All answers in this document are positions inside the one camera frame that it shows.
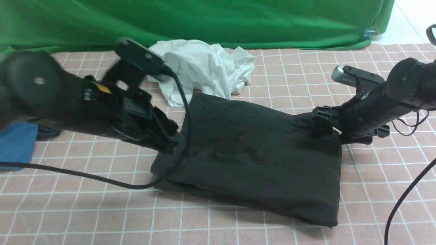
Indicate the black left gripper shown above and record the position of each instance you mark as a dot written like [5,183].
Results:
[112,112]

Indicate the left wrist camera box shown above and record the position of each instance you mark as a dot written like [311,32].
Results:
[147,61]

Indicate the white shirt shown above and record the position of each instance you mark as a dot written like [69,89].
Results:
[209,68]

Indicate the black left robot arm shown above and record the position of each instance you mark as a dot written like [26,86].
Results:
[36,89]

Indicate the dark gray long-sleeve top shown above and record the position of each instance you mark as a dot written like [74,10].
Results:
[245,154]

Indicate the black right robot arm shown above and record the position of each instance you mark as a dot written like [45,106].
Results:
[409,87]

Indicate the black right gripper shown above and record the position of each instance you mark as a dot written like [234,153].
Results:
[360,119]

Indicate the metal binder clip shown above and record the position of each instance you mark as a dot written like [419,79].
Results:
[370,32]

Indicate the green backdrop cloth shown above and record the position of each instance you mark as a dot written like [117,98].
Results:
[94,25]

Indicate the dark teal shirt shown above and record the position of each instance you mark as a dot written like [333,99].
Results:
[47,133]

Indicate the blue t-shirt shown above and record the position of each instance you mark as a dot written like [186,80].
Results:
[17,143]

